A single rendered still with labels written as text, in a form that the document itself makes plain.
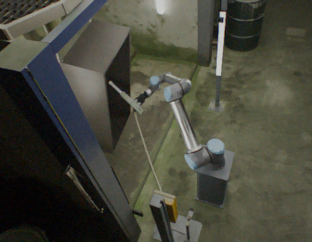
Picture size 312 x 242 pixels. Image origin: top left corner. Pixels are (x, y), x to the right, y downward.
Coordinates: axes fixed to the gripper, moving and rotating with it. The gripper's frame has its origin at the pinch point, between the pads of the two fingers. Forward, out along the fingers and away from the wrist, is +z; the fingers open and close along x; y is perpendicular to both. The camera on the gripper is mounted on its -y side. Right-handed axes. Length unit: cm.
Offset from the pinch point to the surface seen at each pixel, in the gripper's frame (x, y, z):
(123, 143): -6, 83, 24
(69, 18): 7, -161, 33
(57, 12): 14, -161, 35
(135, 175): -47, 61, 44
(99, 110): 8, -40, 34
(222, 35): -18, -24, -117
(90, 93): 18, -58, 32
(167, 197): -78, -121, 56
